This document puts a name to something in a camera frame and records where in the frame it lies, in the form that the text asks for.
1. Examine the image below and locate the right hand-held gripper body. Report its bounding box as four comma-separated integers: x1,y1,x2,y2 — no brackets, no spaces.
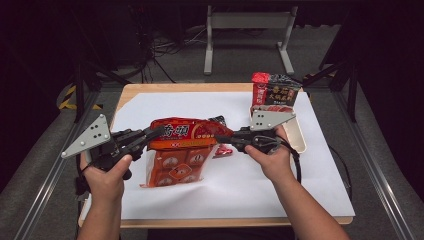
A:
234,109,297,155

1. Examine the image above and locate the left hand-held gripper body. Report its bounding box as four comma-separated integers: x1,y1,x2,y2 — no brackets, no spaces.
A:
60,113,148,172

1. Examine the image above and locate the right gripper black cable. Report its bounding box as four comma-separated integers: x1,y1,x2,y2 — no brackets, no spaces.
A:
279,138,353,202

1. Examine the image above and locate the wooden table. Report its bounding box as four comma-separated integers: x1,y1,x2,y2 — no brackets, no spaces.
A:
78,82,354,230

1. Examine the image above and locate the yellow and black floor tape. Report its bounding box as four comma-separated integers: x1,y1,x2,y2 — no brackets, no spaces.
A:
58,84,103,111

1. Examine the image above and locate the bundle of floor cables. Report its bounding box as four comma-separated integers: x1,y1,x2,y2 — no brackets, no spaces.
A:
132,24,208,84

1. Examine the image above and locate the aluminium floor rail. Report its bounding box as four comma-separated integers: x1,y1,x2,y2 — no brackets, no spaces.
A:
13,89,102,240
332,89,418,240

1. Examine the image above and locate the grey metal stand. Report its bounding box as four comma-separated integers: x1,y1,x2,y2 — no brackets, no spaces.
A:
203,4,299,76

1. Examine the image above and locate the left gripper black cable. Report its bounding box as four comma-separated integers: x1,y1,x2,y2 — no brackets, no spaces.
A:
73,161,92,240

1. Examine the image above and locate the small black and red packet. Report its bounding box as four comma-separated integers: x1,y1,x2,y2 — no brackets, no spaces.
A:
207,114,234,158

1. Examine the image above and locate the person's left hand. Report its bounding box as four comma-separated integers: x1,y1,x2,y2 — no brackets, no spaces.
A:
79,153,134,203

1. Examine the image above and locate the orange multi-pack packet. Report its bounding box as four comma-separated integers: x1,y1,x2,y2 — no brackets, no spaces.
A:
139,116,235,189

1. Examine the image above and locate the black tripod stand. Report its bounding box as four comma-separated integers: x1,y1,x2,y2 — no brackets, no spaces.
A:
300,59,360,123
70,61,132,124

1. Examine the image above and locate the large red and black packet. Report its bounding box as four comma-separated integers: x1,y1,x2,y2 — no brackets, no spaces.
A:
251,71,303,113

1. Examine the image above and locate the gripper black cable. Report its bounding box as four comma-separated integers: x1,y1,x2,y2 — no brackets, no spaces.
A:
279,138,353,202
73,161,92,240

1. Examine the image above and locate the person's dark clothing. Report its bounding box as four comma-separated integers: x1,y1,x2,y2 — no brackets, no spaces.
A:
146,227,296,240

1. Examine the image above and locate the person's right hand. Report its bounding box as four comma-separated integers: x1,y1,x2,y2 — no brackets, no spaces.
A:
244,125,297,185

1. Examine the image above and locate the cream divided container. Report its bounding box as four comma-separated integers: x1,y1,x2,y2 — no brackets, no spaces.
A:
248,102,307,155

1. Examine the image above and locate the white paper mat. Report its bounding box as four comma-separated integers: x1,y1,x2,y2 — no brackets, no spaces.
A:
81,91,356,221

